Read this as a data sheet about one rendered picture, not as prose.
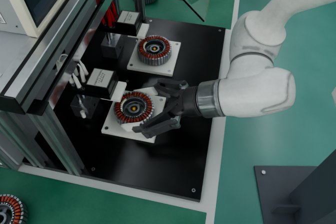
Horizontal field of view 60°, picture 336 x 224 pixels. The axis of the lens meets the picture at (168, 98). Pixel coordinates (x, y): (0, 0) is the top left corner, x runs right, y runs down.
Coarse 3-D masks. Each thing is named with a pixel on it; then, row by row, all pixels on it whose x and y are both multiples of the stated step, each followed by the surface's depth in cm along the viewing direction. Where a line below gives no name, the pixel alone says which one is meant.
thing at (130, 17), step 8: (104, 16) 91; (120, 16) 87; (128, 16) 87; (136, 16) 87; (104, 24) 88; (112, 24) 89; (120, 24) 86; (128, 24) 85; (136, 24) 86; (144, 24) 91; (112, 32) 89; (120, 32) 88; (128, 32) 87; (136, 32) 87; (144, 32) 89
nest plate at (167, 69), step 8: (136, 48) 99; (160, 48) 99; (176, 48) 99; (136, 56) 97; (176, 56) 97; (128, 64) 94; (136, 64) 94; (144, 64) 94; (160, 64) 94; (168, 64) 94; (152, 72) 93; (160, 72) 93; (168, 72) 92
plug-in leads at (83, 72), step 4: (60, 56) 69; (64, 60) 69; (56, 64) 69; (60, 64) 69; (80, 64) 73; (76, 68) 75; (80, 68) 72; (84, 68) 74; (56, 72) 73; (76, 72) 75; (80, 72) 72; (84, 72) 75; (88, 72) 77; (76, 76) 76; (80, 76) 73; (84, 76) 74; (72, 80) 74; (76, 80) 71; (84, 80) 74; (76, 84) 72; (80, 84) 73; (80, 88) 74
